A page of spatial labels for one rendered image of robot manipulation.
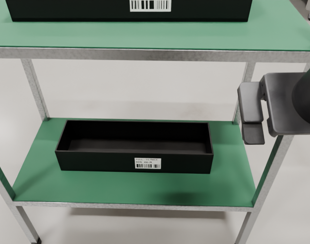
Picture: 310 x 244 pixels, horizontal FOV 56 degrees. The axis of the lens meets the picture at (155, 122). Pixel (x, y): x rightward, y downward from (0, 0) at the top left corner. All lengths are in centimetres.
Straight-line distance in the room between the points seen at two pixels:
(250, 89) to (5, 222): 140
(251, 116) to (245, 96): 2
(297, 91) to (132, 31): 48
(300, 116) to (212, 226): 117
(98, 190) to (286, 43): 78
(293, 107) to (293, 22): 53
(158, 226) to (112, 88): 111
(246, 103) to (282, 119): 4
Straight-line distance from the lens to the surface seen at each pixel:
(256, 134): 32
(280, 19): 83
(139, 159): 108
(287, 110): 31
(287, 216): 157
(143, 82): 220
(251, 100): 32
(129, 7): 74
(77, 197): 111
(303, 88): 30
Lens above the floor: 125
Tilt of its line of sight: 42 degrees down
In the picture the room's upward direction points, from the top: straight up
